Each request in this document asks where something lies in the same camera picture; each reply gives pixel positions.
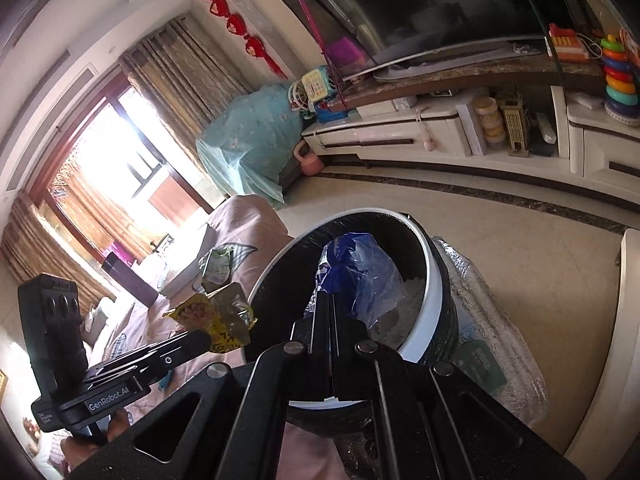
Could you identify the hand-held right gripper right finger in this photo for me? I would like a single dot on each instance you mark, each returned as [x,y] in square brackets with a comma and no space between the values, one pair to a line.
[345,350]

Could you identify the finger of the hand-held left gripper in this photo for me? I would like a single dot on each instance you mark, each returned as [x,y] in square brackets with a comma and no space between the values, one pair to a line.
[155,354]

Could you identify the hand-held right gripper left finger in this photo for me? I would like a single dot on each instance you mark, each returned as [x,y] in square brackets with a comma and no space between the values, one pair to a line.
[320,340]

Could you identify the yellow snack packet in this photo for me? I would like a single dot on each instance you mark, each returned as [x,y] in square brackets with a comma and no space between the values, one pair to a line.
[215,315]

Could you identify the blue plastic bag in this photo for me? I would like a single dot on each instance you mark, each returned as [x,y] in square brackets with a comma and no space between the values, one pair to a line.
[367,275]

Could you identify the black white-rimmed bin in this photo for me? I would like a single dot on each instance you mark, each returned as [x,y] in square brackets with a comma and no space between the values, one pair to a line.
[440,305]

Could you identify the person's left hand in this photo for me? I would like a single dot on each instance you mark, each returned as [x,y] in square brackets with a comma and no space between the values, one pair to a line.
[117,427]

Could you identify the pink sofa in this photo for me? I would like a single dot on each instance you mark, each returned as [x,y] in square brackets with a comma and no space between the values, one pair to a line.
[100,322]

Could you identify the purple thermos bottle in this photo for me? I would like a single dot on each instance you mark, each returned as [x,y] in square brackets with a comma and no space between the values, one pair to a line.
[131,280]

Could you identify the brown patterned curtain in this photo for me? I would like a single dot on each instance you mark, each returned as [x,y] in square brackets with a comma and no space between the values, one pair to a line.
[185,90]
[90,210]
[45,255]

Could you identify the thick white book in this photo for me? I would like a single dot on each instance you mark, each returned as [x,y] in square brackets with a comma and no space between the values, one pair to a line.
[182,277]

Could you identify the green snack packet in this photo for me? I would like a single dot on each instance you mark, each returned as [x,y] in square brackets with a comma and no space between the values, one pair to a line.
[217,262]

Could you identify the pink kettlebell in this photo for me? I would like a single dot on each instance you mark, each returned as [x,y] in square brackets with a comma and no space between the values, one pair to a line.
[310,160]

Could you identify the red framed glass door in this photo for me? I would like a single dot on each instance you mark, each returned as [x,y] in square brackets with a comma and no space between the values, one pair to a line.
[125,150]

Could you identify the teal cloth covered furniture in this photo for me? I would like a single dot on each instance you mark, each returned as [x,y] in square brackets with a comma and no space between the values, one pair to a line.
[250,145]

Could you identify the blue toy box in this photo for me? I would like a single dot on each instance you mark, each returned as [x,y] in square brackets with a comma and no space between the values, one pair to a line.
[332,112]

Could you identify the pink hanging toy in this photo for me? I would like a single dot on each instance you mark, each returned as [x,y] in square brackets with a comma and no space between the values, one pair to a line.
[427,135]

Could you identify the white television cabinet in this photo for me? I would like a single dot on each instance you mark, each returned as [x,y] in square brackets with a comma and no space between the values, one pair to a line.
[450,135]

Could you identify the white toy basket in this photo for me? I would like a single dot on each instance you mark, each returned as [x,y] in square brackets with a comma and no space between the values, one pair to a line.
[299,97]

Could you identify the yellow green toy phone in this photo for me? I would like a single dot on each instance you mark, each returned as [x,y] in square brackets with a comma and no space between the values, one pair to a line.
[316,84]

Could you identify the stack of yellow jars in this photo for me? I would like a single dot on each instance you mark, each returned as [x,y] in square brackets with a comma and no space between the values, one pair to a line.
[489,119]

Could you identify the yellow slatted box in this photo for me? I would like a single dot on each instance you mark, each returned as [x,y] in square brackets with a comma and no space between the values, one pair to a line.
[515,127]

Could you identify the purple box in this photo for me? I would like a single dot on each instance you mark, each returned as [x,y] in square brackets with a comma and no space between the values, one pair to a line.
[344,50]

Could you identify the black flat television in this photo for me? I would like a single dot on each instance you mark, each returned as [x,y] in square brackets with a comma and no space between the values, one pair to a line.
[425,5]

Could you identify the orange toy telephone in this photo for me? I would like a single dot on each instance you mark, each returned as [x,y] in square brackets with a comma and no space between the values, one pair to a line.
[567,42]

